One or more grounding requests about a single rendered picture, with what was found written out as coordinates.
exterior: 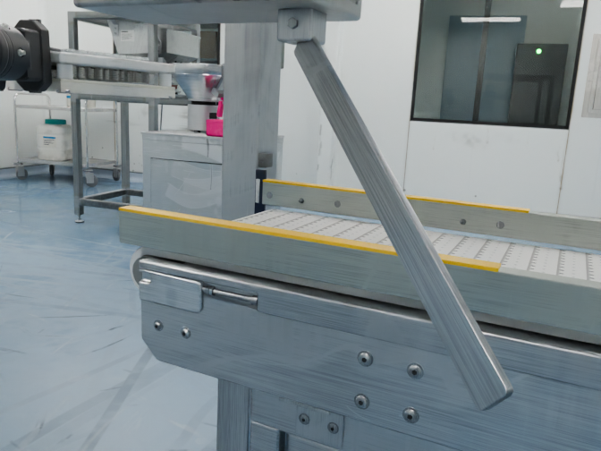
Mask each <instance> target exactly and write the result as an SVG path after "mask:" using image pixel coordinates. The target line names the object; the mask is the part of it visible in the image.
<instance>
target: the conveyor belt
mask: <svg viewBox="0 0 601 451"><path fill-rule="evenodd" d="M233 221H234V222H240V223H246V224H252V225H257V226H268V227H274V228H280V229H285V230H292V231H297V232H303V233H309V234H320V235H325V236H332V237H337V238H343V239H349V240H354V241H361V242H366V243H377V244H383V245H389V246H393V245H392V243H391V241H390V239H389V237H388V235H387V234H386V232H385V229H384V228H383V226H382V224H376V223H369V222H362V221H356V220H350V219H343V218H337V217H325V216H318V215H311V214H305V213H299V212H292V211H286V210H280V209H270V210H266V211H263V212H260V213H257V214H254V215H250V216H247V217H242V218H239V219H235V220H233ZM425 231H426V233H427V236H428V237H429V239H430V241H431V242H432V243H433V245H434V247H435V249H436V251H437V253H440V254H446V255H452V256H457V257H463V258H469V259H475V260H485V261H492V262H497V263H501V267H507V268H517V269H523V270H528V271H534V272H539V273H546V274H551V275H557V276H563V277H573V278H579V279H585V280H590V281H597V282H601V255H598V254H592V253H586V252H578V251H567V250H560V249H554V248H547V247H541V246H535V245H527V244H521V243H509V242H503V241H497V240H490V239H484V238H477V237H470V236H464V235H457V234H446V233H439V232H433V231H427V230H425ZM143 255H153V256H158V257H162V258H167V259H171V260H179V261H184V262H189V263H193V264H198V265H202V266H207V267H211V268H220V269H224V270H229V271H233V272H238V273H242V274H247V275H252V276H256V277H264V278H269V279H274V280H278V281H283V282H287V283H292V284H296V285H305V286H309V287H314V288H318V289H323V290H327V291H332V292H337V293H341V294H349V295H354V296H359V297H363V298H368V299H372V300H377V301H381V302H390V303H394V304H399V305H402V306H407V307H412V308H416V309H421V310H426V309H425V307H424V305H423V303H422V301H418V300H413V299H409V298H403V297H399V296H394V295H390V294H381V293H376V292H371V291H367V290H362V289H358V288H353V287H349V286H343V285H335V284H330V283H326V282H321V281H317V280H311V279H307V278H302V277H294V276H289V275H285V274H279V273H275V272H270V271H265V270H261V269H256V268H247V267H243V266H238V265H233V264H229V263H224V262H219V261H214V260H206V259H202V258H197V257H192V256H187V255H182V254H178V253H173V252H169V251H160V250H155V249H150V248H146V247H141V248H138V249H137V250H136V251H135V252H134V253H133V255H132V257H131V263H130V272H131V278H132V280H133V283H134V284H135V285H136V286H137V288H138V289H140V286H139V285H138V284H137V282H136V281H135V279H134V277H133V274H132V267H133V264H134V262H135V260H136V259H138V258H140V257H142V256H143ZM470 312H471V314H472V315H473V317H474V319H475V320H478V321H483V322H487V323H492V324H496V325H501V326H506V327H510V328H518V329H523V330H528V331H532V332H537V333H541V334H546V335H550V336H559V337H563V338H568V339H572V340H577V341H581V342H586V343H591V344H595V345H601V336H598V335H593V334H588V333H583V332H579V331H574V330H569V329H565V328H556V327H551V326H547V325H542V324H538V323H533V322H527V321H523V320H518V319H510V318H506V317H501V316H496V315H491V314H486V313H482V312H477V311H470Z"/></svg>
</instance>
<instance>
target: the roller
mask: <svg viewBox="0 0 601 451"><path fill-rule="evenodd" d="M148 257H150V258H155V259H160V260H168V261H172V262H177V263H182V264H183V263H186V262H184V261H179V260H171V259H167V258H162V257H158V256H153V255H143V256H142V257H140V258H138V259H136V260H135V262H134V264H133V267H132V274H133V277H134V279H135V281H136V282H137V284H138V285H140V281H141V280H142V272H140V271H139V268H140V266H139V261H140V260H143V259H145V258H148Z"/></svg>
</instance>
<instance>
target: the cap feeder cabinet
mask: <svg viewBox="0 0 601 451"><path fill-rule="evenodd" d="M140 133H141V134H142V158H143V208H153V209H160V210H165V211H171V212H177V213H183V214H189V215H194V216H200V217H211V218H217V219H221V208H222V164H223V137H212V136H207V135H206V131H200V132H199V133H194V132H193V131H191V130H171V131H152V132H140ZM283 142H284V136H283V135H278V141H277V163H276V180H282V162H283Z"/></svg>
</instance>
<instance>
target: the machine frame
mask: <svg viewBox="0 0 601 451"><path fill-rule="evenodd" d="M281 53H282V42H281V41H278V40H277V22H256V23H226V24H225V32H224V120H223V164H222V208H221V219H223V220H228V221H233V220H235V219H239V218H242V217H247V216H250V215H254V212H255V185H256V169H262V170H267V179H275V180H276V163H277V141H278V119H279V97H280V75H281ZM265 152H266V153H273V165H272V167H267V168H264V167H258V153H265ZM250 401H251V388H249V387H244V386H241V385H238V384H234V383H232V382H229V381H225V380H222V379H218V386H217V430H216V451H250V422H251V420H250Z"/></svg>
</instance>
